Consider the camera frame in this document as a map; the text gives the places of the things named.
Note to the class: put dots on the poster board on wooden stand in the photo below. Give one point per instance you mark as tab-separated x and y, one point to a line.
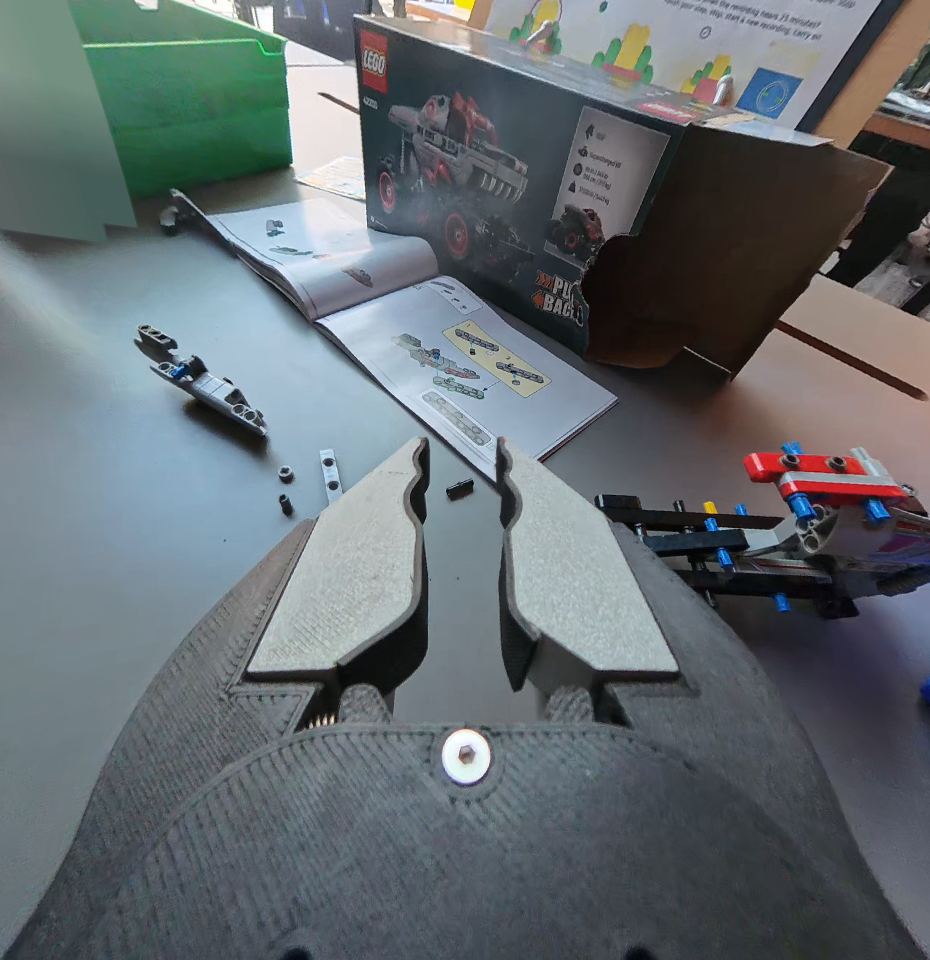
735	45

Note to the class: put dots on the small paper leaflet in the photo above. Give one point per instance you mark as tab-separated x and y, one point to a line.
331	180

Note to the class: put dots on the cluttered background table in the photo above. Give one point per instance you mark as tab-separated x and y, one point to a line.
907	127

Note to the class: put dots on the green plastic bin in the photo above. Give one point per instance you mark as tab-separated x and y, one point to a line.
202	112

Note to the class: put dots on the dark grey lego beam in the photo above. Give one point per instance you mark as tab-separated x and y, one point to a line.
155	337

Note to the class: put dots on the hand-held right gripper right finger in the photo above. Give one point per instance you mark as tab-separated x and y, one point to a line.
577	585

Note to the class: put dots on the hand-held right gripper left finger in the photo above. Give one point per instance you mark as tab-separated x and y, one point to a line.
345	577

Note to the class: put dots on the dark lego set box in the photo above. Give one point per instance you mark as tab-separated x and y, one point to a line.
510	157

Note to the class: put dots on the small toy robot pieces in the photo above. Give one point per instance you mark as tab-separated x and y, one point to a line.
810	474

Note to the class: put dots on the open lego instruction booklet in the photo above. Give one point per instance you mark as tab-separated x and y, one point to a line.
405	337

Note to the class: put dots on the long black lego pin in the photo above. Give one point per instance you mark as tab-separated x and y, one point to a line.
459	490

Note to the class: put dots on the grey lego subassembly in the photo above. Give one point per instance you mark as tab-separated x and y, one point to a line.
217	394

